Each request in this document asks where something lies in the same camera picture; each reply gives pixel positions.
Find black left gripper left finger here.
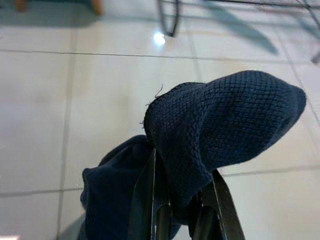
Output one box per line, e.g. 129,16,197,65
128,147,174,240

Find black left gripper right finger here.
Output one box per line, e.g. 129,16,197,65
191,169,247,240

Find navy polo shirt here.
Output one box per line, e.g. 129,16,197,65
79,70,307,240

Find black metal clothes rack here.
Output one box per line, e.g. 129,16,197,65
156,0,320,38

